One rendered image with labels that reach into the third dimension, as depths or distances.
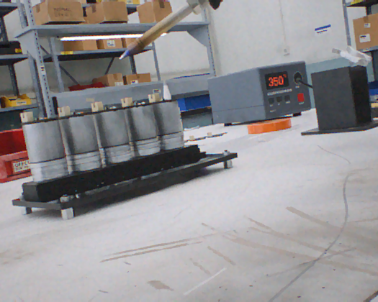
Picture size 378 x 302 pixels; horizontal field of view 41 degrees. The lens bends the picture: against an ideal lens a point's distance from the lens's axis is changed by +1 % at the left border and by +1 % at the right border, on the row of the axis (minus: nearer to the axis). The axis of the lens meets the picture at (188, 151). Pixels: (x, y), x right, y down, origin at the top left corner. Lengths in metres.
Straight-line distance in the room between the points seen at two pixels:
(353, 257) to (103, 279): 0.09
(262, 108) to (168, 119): 0.45
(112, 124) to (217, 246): 0.20
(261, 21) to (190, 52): 0.96
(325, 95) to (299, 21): 5.36
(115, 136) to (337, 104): 0.26
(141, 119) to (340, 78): 0.24
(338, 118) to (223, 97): 0.41
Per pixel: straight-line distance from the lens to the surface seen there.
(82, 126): 0.36
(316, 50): 5.79
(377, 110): 0.65
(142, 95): 3.23
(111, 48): 5.17
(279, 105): 0.87
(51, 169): 0.35
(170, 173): 0.35
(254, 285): 0.16
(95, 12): 3.32
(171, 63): 6.23
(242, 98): 0.89
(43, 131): 0.35
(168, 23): 0.36
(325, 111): 0.56
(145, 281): 0.18
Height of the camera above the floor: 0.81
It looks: 6 degrees down
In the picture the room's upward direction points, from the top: 10 degrees counter-clockwise
